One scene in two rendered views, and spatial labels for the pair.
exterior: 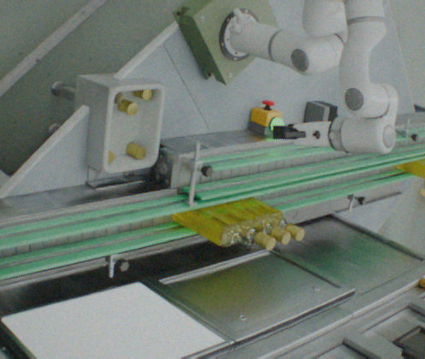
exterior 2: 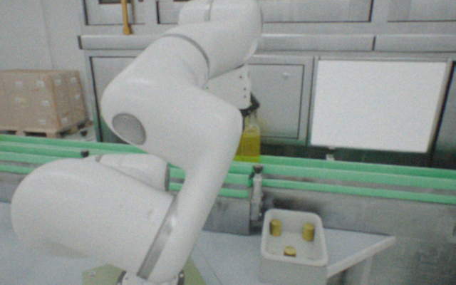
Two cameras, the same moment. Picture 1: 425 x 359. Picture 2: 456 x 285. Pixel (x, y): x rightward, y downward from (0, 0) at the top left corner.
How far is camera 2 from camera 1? 133 cm
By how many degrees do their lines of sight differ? 50
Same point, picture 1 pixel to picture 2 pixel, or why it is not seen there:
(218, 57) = (188, 265)
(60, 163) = (342, 243)
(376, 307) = not seen: hidden behind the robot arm
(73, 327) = (390, 121)
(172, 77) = (225, 275)
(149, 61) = not seen: outside the picture
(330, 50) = (127, 162)
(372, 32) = (203, 33)
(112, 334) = (375, 103)
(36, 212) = (387, 204)
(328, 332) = not seen: hidden behind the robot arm
